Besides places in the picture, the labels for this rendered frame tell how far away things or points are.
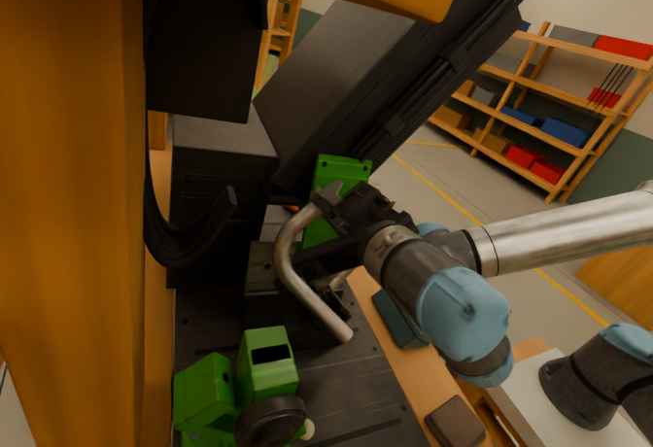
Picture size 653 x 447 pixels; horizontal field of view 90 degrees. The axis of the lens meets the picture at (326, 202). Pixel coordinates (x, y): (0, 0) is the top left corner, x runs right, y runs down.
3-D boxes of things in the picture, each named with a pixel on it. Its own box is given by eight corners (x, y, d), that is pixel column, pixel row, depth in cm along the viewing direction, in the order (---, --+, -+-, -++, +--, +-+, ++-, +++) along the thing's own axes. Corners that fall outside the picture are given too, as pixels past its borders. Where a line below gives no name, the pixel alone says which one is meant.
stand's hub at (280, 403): (293, 420, 38) (309, 385, 35) (300, 450, 36) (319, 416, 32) (227, 437, 35) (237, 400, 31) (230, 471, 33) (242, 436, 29)
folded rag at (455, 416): (453, 398, 67) (460, 391, 66) (484, 438, 62) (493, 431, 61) (421, 419, 62) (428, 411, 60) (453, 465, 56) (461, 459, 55)
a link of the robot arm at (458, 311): (467, 385, 30) (433, 343, 26) (398, 311, 40) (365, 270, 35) (528, 326, 31) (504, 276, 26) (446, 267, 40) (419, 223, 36)
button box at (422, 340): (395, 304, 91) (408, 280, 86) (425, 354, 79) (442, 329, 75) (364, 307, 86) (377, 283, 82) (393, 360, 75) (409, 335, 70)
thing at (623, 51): (546, 204, 476) (667, 45, 367) (415, 121, 684) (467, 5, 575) (564, 203, 505) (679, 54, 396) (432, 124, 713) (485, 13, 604)
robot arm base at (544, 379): (563, 360, 86) (590, 338, 81) (617, 423, 75) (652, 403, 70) (526, 368, 80) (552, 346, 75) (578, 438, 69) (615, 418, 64)
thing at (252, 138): (235, 210, 100) (254, 102, 83) (251, 285, 77) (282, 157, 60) (169, 208, 92) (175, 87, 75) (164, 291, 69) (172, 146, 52)
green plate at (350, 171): (334, 241, 75) (353, 152, 69) (351, 258, 69) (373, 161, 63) (287, 241, 70) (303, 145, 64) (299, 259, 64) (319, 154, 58)
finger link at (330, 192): (332, 177, 59) (360, 199, 52) (307, 198, 59) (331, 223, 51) (325, 165, 57) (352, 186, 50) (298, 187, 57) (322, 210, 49)
